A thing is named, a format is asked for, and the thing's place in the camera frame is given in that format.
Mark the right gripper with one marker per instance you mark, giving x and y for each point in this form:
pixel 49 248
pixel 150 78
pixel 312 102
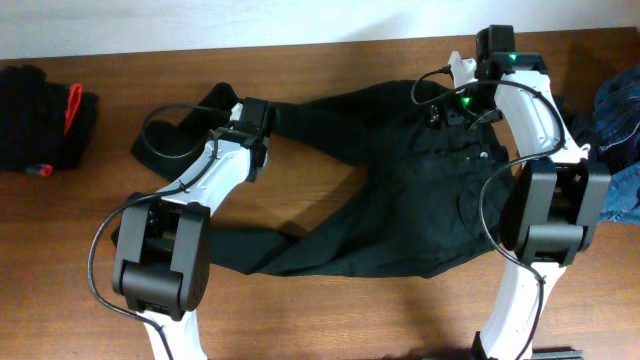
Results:
pixel 456 116

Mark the black trousers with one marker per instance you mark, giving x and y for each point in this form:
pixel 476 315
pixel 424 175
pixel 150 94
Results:
pixel 430 202

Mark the black clothes stack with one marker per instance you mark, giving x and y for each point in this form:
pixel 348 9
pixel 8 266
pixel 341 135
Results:
pixel 45 126

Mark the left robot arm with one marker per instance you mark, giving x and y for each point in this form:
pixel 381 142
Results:
pixel 161 265

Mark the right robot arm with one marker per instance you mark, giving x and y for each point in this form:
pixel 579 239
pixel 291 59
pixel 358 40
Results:
pixel 552 212

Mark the blue denim jeans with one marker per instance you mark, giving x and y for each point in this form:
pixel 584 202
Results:
pixel 616 116

